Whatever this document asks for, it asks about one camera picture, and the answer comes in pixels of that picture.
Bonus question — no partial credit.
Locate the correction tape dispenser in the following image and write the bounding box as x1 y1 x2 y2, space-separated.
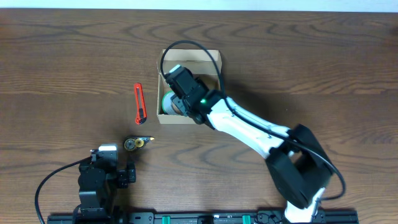
123 136 155 151

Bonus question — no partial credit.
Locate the open cardboard box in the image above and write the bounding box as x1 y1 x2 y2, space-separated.
157 49 221 124

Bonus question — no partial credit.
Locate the left black cable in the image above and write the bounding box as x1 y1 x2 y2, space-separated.
34 156 93 224

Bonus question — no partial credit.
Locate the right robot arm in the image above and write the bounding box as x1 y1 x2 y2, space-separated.
164 65 333 223

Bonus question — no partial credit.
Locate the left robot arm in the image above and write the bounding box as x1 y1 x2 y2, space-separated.
72 149 136 224

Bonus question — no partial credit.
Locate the orange utility knife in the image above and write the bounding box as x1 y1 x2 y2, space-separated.
134 83 147 125

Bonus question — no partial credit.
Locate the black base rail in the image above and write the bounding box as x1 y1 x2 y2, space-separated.
47 210 359 224

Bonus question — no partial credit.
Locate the green tape roll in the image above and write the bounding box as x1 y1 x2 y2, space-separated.
161 91 182 115

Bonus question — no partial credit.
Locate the right black cable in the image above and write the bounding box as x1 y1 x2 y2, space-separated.
159 39 346 202

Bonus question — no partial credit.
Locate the black cable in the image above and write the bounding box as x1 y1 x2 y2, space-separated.
34 156 93 224
159 39 346 202

